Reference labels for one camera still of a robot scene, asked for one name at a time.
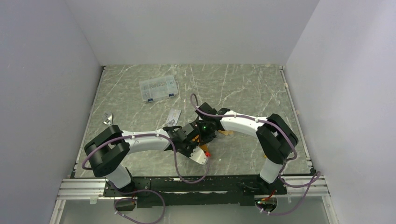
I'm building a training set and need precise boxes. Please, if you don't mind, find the small orange card sleeve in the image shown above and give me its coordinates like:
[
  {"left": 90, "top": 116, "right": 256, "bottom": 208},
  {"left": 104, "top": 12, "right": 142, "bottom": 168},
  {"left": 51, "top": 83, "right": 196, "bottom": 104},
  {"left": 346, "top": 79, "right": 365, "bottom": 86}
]
[{"left": 218, "top": 130, "right": 233, "bottom": 136}]

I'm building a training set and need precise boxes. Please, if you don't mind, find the orange leather card holder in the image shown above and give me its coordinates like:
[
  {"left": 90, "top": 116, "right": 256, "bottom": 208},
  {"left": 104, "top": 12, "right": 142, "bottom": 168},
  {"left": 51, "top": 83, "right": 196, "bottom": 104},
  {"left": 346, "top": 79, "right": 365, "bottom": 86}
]
[{"left": 193, "top": 135, "right": 209, "bottom": 154}]

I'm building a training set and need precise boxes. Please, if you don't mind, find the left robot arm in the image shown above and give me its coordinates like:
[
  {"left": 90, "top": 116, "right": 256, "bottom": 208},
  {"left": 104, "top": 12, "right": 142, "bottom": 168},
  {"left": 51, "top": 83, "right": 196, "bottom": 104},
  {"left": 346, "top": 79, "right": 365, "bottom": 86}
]
[{"left": 82, "top": 123, "right": 208, "bottom": 196}]

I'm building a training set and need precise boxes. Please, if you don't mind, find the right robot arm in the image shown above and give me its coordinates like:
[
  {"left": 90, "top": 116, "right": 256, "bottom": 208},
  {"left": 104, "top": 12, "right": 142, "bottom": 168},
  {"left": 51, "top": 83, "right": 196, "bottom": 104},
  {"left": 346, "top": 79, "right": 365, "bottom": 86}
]
[{"left": 194, "top": 103, "right": 299, "bottom": 194}]

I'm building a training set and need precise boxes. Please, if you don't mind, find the silver VIP card bottom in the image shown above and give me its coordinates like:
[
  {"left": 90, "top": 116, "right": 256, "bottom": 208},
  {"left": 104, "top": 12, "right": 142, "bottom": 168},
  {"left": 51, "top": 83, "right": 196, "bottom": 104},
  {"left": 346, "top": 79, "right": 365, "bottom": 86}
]
[{"left": 166, "top": 108, "right": 181, "bottom": 126}]

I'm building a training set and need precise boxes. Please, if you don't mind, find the clear plastic organizer box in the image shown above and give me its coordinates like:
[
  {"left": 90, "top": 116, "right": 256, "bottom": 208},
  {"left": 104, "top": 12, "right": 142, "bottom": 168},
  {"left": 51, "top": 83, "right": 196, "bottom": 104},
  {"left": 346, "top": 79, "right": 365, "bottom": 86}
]
[{"left": 139, "top": 75, "right": 179, "bottom": 103}]

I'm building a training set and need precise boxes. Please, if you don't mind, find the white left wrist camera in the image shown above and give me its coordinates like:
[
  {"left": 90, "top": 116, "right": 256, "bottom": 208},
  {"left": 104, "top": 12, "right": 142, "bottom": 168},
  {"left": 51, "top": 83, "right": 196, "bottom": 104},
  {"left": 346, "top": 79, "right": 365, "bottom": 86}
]
[{"left": 189, "top": 147, "right": 211, "bottom": 165}]

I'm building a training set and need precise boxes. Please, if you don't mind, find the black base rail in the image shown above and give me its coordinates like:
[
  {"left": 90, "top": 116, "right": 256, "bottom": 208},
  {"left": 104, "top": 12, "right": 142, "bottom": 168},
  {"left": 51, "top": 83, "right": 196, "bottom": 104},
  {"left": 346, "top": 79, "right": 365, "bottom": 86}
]
[{"left": 103, "top": 175, "right": 287, "bottom": 208}]

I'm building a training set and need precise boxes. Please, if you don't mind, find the red-handled adjustable wrench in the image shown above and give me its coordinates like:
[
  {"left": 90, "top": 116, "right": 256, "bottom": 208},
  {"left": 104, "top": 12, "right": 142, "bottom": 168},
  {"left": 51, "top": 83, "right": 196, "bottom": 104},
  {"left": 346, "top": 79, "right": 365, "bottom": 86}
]
[{"left": 102, "top": 112, "right": 113, "bottom": 126}]

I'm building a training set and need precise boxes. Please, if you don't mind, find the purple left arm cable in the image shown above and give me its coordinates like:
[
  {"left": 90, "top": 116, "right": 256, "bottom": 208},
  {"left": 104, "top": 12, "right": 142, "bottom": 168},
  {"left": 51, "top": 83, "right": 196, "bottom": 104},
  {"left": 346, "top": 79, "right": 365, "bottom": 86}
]
[{"left": 81, "top": 133, "right": 212, "bottom": 224}]

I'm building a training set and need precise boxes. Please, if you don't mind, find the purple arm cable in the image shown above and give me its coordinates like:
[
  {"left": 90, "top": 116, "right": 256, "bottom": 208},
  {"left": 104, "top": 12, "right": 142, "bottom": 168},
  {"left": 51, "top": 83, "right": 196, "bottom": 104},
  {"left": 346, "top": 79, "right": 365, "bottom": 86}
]
[
  {"left": 81, "top": 133, "right": 212, "bottom": 224},
  {"left": 189, "top": 93, "right": 322, "bottom": 217}
]

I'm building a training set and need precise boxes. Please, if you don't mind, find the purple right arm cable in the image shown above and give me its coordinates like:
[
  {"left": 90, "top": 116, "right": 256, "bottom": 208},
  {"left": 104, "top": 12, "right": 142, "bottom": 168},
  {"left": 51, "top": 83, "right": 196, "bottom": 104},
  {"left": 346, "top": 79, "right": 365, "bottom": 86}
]
[{"left": 189, "top": 93, "right": 322, "bottom": 217}]

